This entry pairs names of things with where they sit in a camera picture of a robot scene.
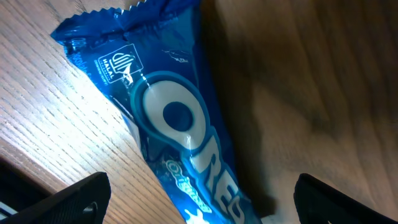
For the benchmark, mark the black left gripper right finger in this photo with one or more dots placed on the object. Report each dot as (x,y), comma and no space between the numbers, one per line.
(318,203)

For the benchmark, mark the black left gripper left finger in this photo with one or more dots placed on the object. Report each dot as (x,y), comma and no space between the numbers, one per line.
(84,202)

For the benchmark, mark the blue Oreo cookie pack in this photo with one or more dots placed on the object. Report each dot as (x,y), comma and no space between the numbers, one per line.
(148,61)

